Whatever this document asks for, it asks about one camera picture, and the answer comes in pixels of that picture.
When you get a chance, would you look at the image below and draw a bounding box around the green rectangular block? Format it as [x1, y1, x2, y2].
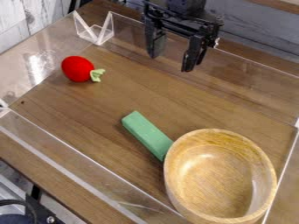
[122, 111, 174, 161]

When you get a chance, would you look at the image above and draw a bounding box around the clear acrylic barrier wall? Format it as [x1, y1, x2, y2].
[0, 4, 299, 224]

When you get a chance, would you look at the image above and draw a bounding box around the black clamp with cable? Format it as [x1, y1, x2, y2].
[0, 196, 66, 224]

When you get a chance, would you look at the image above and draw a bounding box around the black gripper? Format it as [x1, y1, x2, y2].
[145, 0, 225, 72]

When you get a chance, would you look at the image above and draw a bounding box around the wooden bowl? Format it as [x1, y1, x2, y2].
[163, 129, 277, 224]

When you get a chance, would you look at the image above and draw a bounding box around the clear acrylic corner bracket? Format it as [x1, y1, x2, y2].
[73, 11, 115, 46]

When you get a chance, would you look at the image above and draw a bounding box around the red plush radish toy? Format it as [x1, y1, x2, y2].
[61, 56, 107, 82]

